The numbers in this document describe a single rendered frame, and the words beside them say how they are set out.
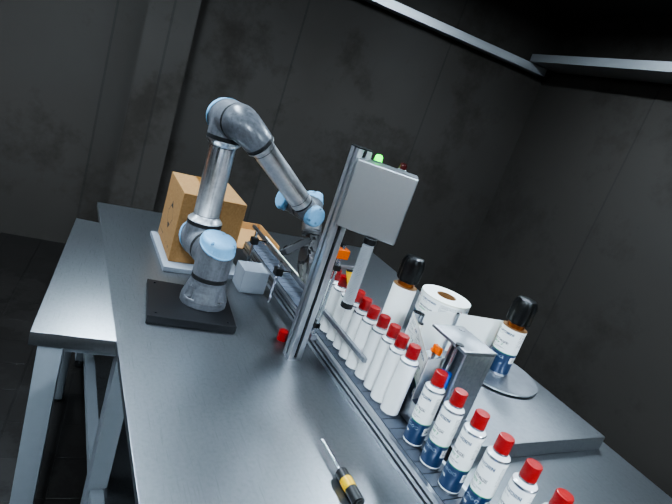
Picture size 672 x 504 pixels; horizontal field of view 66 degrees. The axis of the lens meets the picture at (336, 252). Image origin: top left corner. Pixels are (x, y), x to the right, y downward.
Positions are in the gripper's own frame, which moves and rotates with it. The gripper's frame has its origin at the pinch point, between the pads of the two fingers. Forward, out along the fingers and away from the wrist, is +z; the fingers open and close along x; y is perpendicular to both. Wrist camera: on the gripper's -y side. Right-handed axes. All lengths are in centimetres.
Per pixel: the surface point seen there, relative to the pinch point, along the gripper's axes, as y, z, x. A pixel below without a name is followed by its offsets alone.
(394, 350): -2, 21, -59
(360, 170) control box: -16, -25, -60
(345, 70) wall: 99, -184, 145
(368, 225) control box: -11, -11, -57
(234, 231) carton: -21.5, -19.2, 18.4
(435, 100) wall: 181, -181, 135
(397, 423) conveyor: 0, 40, -58
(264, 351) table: -22.4, 24.3, -21.3
